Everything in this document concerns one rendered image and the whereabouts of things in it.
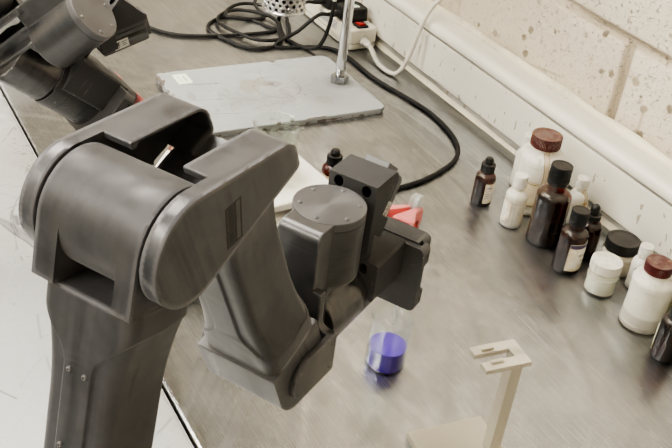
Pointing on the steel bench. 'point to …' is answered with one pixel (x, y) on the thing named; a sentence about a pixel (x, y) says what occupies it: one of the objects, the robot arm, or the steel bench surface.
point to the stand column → (347, 17)
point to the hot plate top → (304, 176)
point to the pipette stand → (455, 433)
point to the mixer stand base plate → (269, 92)
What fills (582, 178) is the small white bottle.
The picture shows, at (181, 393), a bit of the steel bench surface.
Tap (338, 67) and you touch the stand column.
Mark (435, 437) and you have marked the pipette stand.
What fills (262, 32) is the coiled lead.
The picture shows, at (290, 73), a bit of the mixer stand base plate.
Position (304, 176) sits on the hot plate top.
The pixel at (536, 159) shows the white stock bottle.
